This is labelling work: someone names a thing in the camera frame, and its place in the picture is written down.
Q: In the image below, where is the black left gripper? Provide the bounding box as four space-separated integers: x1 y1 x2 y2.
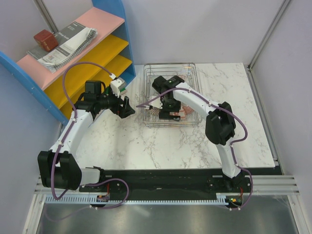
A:
97 87 135 118

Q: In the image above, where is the gold lattice pattern bowl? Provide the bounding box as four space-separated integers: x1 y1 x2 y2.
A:
147 106 160 116

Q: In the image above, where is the black white floral bowl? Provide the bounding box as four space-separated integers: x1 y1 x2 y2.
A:
182 105 194 115

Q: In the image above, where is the orange white floral bowl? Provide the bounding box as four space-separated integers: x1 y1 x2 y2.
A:
170 110 186 119

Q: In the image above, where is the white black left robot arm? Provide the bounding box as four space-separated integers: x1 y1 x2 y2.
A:
38 78 135 192

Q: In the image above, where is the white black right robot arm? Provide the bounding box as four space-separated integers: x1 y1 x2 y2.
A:
152 76 241 192

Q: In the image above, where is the blue pink yellow shelf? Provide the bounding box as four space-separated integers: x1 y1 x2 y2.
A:
0 0 136 124

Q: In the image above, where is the spiral bound setup guide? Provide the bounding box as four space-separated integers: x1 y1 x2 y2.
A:
27 21 98 73

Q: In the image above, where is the red brown cube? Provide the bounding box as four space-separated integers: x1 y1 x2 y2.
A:
34 29 59 52

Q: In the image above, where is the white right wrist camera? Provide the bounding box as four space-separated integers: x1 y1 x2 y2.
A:
148 96 163 109

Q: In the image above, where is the metal wire dish rack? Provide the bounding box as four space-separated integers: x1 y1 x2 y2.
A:
140 62 202 127

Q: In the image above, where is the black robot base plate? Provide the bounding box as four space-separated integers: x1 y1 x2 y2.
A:
79 169 252 199

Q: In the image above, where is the aluminium frame rail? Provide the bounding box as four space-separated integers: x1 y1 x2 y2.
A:
247 0 293 71

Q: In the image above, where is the white slotted cable duct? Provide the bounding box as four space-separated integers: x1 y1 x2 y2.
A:
44 195 243 205

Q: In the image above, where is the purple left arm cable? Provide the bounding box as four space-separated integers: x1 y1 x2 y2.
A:
43 62 130 221

